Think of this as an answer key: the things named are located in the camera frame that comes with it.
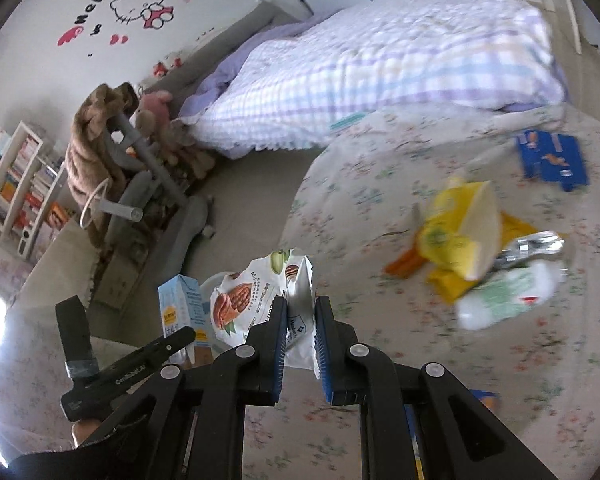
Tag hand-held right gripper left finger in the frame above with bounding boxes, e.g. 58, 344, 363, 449
122, 296, 288, 480

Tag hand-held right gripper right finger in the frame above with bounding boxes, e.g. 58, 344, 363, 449
314, 296, 556, 480

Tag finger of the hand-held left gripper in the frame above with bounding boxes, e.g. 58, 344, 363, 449
147, 326, 197, 362

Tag light blue milk carton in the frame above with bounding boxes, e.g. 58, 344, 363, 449
158, 274, 213, 366

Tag white nut snack bag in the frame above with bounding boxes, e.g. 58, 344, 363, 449
210, 248, 317, 371

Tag yellow paper bag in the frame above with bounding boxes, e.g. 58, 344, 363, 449
417, 176, 503, 281

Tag white green plastic packet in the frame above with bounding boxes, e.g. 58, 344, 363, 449
456, 260, 566, 331

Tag blue snack packet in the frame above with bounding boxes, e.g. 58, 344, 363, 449
515, 130, 590, 192

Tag person's left hand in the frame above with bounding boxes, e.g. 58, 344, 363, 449
71, 419, 103, 450

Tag cardboard box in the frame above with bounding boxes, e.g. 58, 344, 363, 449
92, 245, 153, 306

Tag orange wrapper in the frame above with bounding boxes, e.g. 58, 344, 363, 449
384, 247, 426, 277

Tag pink floral floor mat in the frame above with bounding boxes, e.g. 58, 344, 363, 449
0, 232, 33, 291

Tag flat yellow packet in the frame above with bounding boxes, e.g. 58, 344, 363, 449
426, 212, 536, 303

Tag floral bedsheet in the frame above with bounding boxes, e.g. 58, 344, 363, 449
242, 105, 600, 480

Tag blue orange box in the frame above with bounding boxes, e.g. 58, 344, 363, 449
467, 389, 501, 413

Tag grey exercise machine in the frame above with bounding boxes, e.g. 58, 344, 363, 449
82, 110, 216, 281

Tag white bookshelf with books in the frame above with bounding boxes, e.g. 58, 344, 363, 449
0, 121, 68, 261

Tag pile of brown plush toys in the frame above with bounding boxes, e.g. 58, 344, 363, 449
152, 120, 216, 181

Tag brown plush coat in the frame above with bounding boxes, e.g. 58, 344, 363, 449
64, 82, 141, 248

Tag silver foil wrapper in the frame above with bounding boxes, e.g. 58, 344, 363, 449
495, 231, 566, 268

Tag pink plush toy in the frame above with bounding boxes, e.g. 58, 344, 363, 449
135, 90, 173, 136

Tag checked purple white quilt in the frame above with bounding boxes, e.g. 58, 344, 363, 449
187, 0, 568, 161

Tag grey bed headboard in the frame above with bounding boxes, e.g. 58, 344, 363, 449
137, 0, 313, 111

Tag pink cat wall sticker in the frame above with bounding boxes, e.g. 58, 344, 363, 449
57, 0, 188, 48

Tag white door frame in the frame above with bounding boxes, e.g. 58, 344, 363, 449
530, 0, 600, 53

